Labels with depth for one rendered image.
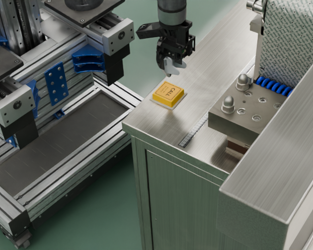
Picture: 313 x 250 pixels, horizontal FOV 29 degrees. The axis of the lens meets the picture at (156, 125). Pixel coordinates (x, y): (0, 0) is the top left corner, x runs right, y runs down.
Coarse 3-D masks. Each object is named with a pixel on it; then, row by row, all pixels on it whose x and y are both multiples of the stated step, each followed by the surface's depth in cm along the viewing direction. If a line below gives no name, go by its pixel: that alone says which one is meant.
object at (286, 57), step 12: (264, 24) 154; (264, 36) 157; (276, 36) 155; (288, 36) 152; (300, 36) 150; (264, 48) 159; (276, 48) 157; (288, 48) 155; (300, 48) 152; (312, 48) 150; (264, 60) 162; (276, 60) 160; (288, 60) 157; (300, 60) 155; (312, 60) 153; (264, 72) 165; (276, 72) 163; (288, 72) 160; (300, 72) 158; (288, 84) 163
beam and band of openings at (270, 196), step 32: (288, 96) 72; (288, 128) 68; (256, 160) 65; (288, 160) 65; (224, 192) 62; (256, 192) 62; (288, 192) 62; (224, 224) 66; (256, 224) 63; (288, 224) 60
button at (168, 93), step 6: (162, 84) 181; (168, 84) 181; (156, 90) 179; (162, 90) 179; (168, 90) 179; (174, 90) 179; (180, 90) 179; (156, 96) 178; (162, 96) 178; (168, 96) 177; (174, 96) 177; (180, 96) 179; (162, 102) 178; (168, 102) 177; (174, 102) 178
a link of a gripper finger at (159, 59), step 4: (160, 48) 164; (156, 52) 164; (160, 52) 164; (156, 56) 165; (160, 56) 164; (164, 56) 166; (156, 60) 166; (160, 60) 165; (160, 64) 167; (160, 68) 169
